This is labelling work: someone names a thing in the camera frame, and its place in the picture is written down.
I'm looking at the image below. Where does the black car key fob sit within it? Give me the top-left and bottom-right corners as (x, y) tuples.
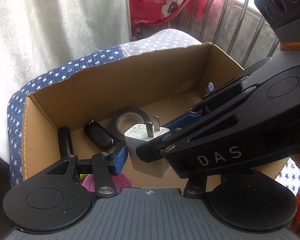
(84, 120), (114, 151)

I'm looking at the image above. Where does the green lighter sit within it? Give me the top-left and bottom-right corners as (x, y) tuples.
(80, 174), (87, 180)

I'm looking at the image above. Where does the brown cardboard box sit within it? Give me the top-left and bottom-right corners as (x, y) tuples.
(21, 42), (291, 188)

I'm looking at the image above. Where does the white usb wall charger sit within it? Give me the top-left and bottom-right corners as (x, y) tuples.
(125, 116), (171, 178)

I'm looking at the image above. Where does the pink plastic lid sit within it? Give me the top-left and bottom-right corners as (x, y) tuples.
(81, 172), (134, 192)

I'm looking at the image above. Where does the black cylinder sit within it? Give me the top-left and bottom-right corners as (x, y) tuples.
(58, 127), (74, 158)

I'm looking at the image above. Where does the black electrical tape roll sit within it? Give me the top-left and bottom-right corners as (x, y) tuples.
(109, 107), (149, 141)

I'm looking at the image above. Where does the white patterned curtain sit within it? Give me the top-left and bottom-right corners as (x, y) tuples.
(0, 0), (132, 100)

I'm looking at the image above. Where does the metal railing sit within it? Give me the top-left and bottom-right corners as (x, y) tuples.
(167, 0), (283, 68)

